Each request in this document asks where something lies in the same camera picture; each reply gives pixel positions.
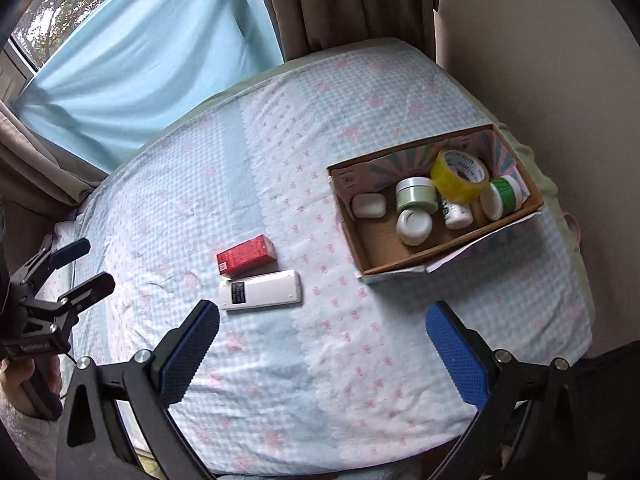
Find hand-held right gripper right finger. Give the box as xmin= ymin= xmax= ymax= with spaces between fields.
xmin=425 ymin=300 xmax=588 ymax=480

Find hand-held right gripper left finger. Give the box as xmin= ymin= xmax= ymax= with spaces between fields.
xmin=56 ymin=299 xmax=221 ymax=480

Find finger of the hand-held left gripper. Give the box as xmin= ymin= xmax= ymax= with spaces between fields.
xmin=9 ymin=234 xmax=91 ymax=288
xmin=30 ymin=272 xmax=116 ymax=328

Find cardboard box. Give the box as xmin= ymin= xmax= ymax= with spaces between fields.
xmin=327 ymin=122 xmax=545 ymax=286

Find white cream jar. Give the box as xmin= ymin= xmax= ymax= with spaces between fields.
xmin=396 ymin=208 xmax=434 ymax=247

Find white pill bottle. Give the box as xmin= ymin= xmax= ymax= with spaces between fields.
xmin=440 ymin=197 xmax=474 ymax=230

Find light green jar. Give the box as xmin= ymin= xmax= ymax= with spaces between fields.
xmin=395 ymin=176 xmax=437 ymax=213

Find green and white jar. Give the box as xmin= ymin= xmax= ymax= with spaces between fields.
xmin=480 ymin=176 xmax=524 ymax=221

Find small white case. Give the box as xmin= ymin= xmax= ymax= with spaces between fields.
xmin=352 ymin=193 xmax=387 ymax=219

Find yellow tape roll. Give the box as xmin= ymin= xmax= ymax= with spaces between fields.
xmin=431 ymin=147 xmax=491 ymax=206

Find person's left forearm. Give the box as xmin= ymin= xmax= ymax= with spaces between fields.
xmin=0 ymin=402 xmax=62 ymax=480

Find person's left hand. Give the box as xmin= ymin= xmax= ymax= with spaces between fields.
xmin=0 ymin=357 xmax=64 ymax=417

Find light floral pillow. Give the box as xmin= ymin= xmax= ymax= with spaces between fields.
xmin=42 ymin=217 xmax=83 ymax=311

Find white remote control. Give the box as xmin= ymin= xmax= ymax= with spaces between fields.
xmin=218 ymin=270 xmax=303 ymax=312

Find grey-brown curtain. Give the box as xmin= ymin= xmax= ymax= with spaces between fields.
xmin=248 ymin=0 xmax=441 ymax=61
xmin=0 ymin=100 xmax=108 ymax=221

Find red carton box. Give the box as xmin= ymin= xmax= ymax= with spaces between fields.
xmin=216 ymin=235 xmax=277 ymax=277

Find light blue cloth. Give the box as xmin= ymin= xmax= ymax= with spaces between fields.
xmin=10 ymin=0 xmax=286 ymax=171

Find window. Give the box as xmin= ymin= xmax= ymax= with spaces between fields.
xmin=0 ymin=0 xmax=166 ymax=106

